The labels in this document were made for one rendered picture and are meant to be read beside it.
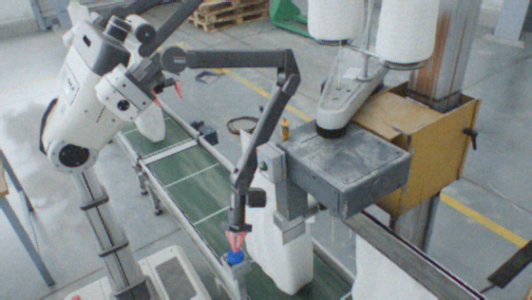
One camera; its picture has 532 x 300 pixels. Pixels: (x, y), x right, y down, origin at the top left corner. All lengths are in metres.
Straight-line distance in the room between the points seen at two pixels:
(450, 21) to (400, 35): 0.21
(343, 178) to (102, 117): 0.80
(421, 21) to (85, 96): 0.97
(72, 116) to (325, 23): 0.83
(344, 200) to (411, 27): 0.44
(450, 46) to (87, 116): 1.09
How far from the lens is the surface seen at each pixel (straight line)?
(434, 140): 1.26
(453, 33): 1.24
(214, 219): 2.28
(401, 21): 1.04
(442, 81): 1.29
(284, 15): 6.73
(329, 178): 0.96
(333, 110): 1.07
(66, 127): 1.43
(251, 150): 1.32
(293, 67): 1.31
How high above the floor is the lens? 1.93
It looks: 34 degrees down
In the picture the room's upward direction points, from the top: 5 degrees counter-clockwise
